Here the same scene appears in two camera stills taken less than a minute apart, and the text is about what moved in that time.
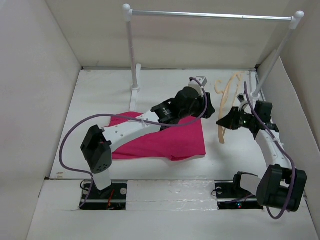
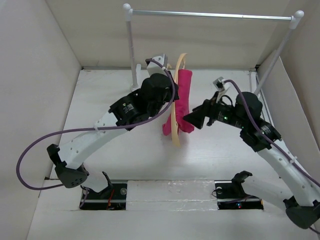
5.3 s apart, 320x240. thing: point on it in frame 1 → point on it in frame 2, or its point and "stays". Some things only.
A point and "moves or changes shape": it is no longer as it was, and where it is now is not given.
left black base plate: [113, 197] stays
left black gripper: [201, 101] → [170, 88]
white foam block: [171, 195] stays
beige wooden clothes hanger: [221, 129] → [176, 139]
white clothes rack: [128, 13] stays
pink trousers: [183, 139] moves or changes shape
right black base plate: [230, 195] stays
